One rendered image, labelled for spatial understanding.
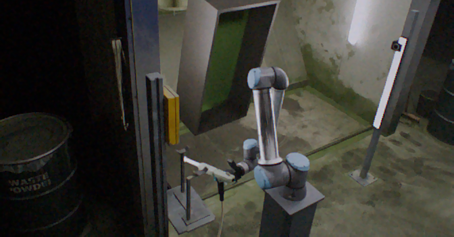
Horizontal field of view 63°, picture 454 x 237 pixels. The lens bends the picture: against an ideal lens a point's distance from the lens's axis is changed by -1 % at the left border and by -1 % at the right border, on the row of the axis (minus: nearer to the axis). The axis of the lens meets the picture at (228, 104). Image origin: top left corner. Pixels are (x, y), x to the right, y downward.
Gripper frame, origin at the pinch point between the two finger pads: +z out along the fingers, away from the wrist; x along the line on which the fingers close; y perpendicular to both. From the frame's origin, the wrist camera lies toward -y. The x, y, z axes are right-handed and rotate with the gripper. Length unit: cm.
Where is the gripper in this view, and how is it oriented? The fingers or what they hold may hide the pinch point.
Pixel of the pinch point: (218, 178)
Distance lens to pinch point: 242.8
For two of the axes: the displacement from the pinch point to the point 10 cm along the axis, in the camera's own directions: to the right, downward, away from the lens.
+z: -6.8, 2.5, -6.8
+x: -7.3, -1.8, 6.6
